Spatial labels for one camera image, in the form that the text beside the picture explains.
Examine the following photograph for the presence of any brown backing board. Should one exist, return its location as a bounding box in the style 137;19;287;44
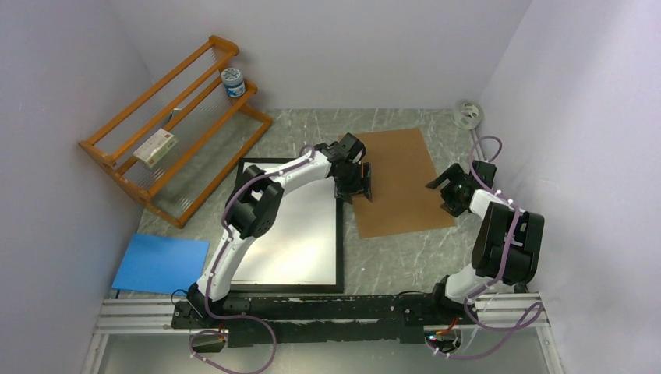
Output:
352;128;455;239

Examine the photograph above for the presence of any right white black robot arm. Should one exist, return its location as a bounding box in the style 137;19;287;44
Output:
426;161;545;323

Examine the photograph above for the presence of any white red small box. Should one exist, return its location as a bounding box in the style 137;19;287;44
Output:
133;129;178;168

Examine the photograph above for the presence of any black picture frame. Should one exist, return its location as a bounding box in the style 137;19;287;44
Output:
227;157;346;295

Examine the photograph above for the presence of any blue paper sheet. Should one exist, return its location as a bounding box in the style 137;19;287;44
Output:
111;234;210;294

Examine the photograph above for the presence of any orange wooden rack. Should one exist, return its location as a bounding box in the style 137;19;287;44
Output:
79;35;273;228

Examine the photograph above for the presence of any blue white jar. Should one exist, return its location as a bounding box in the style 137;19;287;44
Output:
221;67;246;98

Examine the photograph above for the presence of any clear tape roll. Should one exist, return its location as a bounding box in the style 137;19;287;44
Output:
452;100;484;131

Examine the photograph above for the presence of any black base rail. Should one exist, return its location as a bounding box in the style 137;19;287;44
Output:
171;291;470;348

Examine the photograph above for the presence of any sunflower photo print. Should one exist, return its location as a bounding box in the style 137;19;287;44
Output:
231;161;338;286

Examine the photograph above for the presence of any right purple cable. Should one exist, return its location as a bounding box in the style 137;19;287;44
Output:
426;135;546;362

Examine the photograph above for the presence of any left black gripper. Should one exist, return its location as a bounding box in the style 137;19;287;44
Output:
334;163;373;206

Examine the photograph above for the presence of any purple cable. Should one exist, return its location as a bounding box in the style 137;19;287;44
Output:
426;135;546;362
188;144;317;374

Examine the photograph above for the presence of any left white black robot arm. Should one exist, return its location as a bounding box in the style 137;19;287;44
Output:
186;133;372;327

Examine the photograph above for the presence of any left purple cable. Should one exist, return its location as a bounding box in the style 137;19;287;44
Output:
188;144;317;374

